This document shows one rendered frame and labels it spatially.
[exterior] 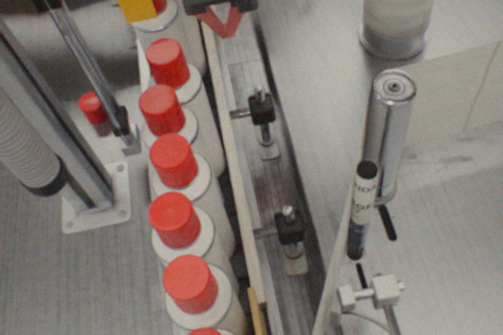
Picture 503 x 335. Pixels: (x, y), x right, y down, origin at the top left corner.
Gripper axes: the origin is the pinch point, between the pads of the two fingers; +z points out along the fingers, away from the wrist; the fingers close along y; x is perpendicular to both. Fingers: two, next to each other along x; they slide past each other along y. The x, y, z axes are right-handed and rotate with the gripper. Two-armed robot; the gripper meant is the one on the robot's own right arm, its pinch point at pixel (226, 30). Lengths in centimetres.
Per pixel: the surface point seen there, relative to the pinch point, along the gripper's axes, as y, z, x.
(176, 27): 0.9, -1.1, 5.0
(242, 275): -21.7, 13.8, 3.8
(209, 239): -24.0, -2.5, 4.8
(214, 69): 4.0, 10.2, 2.5
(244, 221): -17.3, 10.3, 2.4
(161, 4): 1.3, -4.1, 5.8
